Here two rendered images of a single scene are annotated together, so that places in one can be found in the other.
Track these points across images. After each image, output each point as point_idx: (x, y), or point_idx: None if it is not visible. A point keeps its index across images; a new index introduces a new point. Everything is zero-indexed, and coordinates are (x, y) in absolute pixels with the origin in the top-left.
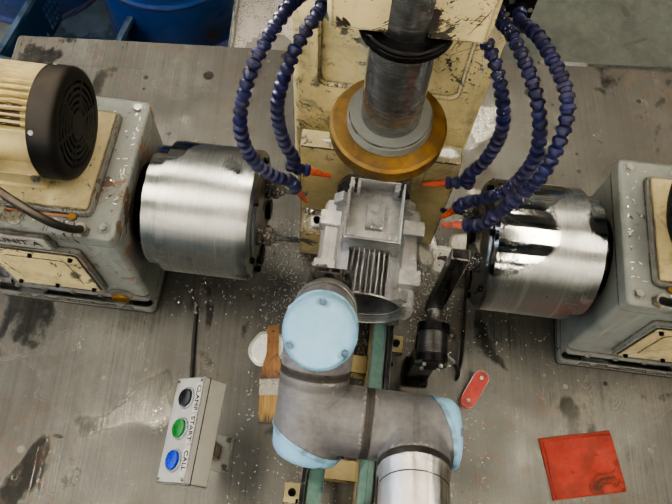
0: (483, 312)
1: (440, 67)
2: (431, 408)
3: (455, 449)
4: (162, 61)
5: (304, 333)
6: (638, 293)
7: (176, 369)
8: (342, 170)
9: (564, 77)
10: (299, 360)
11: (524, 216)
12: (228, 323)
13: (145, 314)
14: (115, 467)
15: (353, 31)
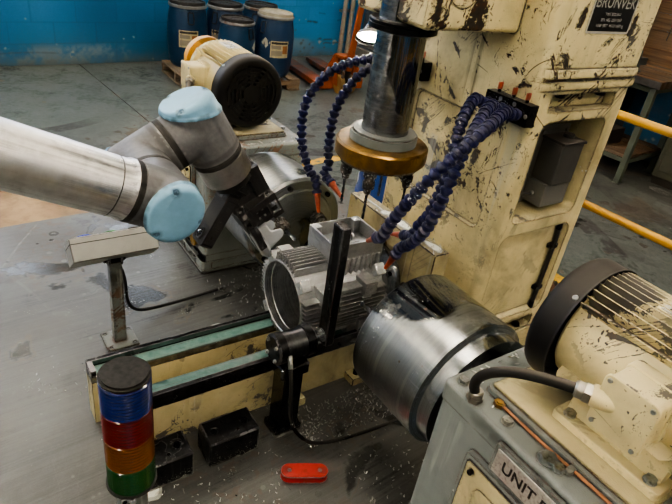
0: (384, 448)
1: (471, 186)
2: (183, 178)
3: (158, 191)
4: None
5: (179, 95)
6: (461, 377)
7: (169, 298)
8: None
9: (492, 119)
10: (160, 104)
11: (435, 288)
12: (225, 307)
13: (197, 271)
14: (76, 300)
15: (428, 130)
